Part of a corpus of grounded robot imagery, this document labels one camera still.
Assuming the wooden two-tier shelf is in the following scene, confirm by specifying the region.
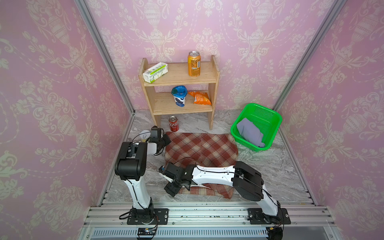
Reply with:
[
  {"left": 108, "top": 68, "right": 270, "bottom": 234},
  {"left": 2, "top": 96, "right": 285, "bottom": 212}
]
[{"left": 139, "top": 56, "right": 220, "bottom": 130}]

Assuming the red plaid skirt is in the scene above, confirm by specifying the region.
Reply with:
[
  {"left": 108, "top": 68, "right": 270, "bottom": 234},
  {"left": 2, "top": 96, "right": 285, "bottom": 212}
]
[{"left": 165, "top": 132, "right": 239, "bottom": 199}]

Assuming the lavender skirt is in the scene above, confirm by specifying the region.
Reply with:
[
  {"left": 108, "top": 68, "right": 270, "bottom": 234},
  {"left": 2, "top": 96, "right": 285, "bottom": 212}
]
[{"left": 237, "top": 118, "right": 265, "bottom": 148}]

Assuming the black power connector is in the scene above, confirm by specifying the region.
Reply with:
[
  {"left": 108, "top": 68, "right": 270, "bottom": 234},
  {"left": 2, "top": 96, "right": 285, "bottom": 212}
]
[{"left": 266, "top": 227, "right": 284, "bottom": 240}]

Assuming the red cola can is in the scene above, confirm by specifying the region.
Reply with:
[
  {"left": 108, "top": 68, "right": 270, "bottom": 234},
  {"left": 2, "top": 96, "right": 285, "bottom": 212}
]
[{"left": 169, "top": 116, "right": 179, "bottom": 132}]

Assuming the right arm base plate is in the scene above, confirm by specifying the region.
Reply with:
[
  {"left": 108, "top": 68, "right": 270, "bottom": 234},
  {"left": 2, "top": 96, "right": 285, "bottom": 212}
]
[{"left": 247, "top": 208, "right": 291, "bottom": 226}]

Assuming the white green tissue box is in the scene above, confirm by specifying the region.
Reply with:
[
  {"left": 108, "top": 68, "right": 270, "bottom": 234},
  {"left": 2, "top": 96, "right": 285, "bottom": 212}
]
[{"left": 143, "top": 62, "right": 168, "bottom": 84}]

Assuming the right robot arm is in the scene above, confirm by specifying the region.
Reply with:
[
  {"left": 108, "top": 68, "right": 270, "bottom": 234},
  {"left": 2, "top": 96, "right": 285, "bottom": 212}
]
[{"left": 159, "top": 161, "right": 281, "bottom": 218}]

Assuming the aluminium mounting rail frame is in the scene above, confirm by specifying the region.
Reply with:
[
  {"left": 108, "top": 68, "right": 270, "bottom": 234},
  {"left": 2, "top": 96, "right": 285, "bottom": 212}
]
[{"left": 78, "top": 202, "right": 343, "bottom": 240}]

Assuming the small black circuit board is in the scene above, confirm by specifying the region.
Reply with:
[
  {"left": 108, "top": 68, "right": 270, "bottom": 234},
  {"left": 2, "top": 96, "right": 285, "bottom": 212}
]
[{"left": 137, "top": 228, "right": 157, "bottom": 238}]

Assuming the green plastic perforated basket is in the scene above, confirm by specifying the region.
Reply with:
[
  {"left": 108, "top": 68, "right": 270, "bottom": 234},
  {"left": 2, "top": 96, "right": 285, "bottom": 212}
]
[{"left": 231, "top": 103, "right": 283, "bottom": 152}]

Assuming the yellow white can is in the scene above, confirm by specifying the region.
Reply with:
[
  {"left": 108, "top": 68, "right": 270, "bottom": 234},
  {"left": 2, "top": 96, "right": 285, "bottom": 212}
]
[{"left": 139, "top": 130, "right": 151, "bottom": 142}]

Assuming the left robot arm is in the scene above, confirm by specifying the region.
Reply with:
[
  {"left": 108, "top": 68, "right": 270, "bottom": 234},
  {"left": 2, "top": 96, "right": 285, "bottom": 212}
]
[{"left": 115, "top": 126, "right": 171, "bottom": 218}]

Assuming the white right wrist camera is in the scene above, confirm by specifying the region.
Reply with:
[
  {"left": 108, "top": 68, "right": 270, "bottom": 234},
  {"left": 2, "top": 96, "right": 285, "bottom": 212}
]
[{"left": 159, "top": 166, "right": 175, "bottom": 183}]

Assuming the orange snack bag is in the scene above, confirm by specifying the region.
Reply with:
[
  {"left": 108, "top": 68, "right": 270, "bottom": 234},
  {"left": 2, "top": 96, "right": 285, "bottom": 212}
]
[{"left": 188, "top": 91, "right": 212, "bottom": 106}]

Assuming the orange drink can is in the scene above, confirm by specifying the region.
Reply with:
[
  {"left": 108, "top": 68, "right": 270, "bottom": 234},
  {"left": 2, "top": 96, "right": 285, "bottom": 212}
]
[{"left": 188, "top": 51, "right": 201, "bottom": 78}]

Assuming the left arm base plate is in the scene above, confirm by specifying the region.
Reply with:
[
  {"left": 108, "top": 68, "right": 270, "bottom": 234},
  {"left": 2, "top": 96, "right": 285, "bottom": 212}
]
[{"left": 127, "top": 208, "right": 169, "bottom": 225}]

